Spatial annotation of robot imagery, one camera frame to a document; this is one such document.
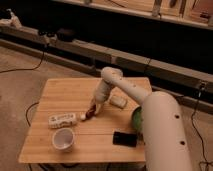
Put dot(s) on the white cup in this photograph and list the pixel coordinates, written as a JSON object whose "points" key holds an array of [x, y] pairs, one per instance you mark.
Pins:
{"points": [[63, 139]]}

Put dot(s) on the black device on ledge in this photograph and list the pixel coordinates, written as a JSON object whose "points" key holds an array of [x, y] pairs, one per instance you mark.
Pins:
{"points": [[66, 35]]}

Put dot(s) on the black rectangular sponge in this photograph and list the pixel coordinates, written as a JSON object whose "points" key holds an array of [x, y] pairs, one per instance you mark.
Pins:
{"points": [[125, 139]]}

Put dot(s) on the white object on ledge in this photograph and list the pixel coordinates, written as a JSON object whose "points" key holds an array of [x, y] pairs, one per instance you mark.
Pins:
{"points": [[13, 21]]}

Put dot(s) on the white plastic bottle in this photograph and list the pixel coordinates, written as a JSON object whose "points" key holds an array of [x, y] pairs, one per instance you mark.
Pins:
{"points": [[64, 120]]}

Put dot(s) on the green bowl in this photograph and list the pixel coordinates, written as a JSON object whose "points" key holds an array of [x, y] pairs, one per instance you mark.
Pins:
{"points": [[136, 120]]}

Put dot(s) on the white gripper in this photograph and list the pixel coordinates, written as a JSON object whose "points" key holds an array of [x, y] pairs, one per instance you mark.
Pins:
{"points": [[102, 94]]}

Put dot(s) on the reddish brown pepper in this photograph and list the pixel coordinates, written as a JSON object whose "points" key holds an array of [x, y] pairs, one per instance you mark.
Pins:
{"points": [[91, 112]]}

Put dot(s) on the white sponge block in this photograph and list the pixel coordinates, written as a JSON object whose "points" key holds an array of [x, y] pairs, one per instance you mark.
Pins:
{"points": [[118, 101]]}

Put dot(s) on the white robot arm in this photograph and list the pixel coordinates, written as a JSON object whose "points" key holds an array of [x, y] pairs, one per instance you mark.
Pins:
{"points": [[166, 147]]}

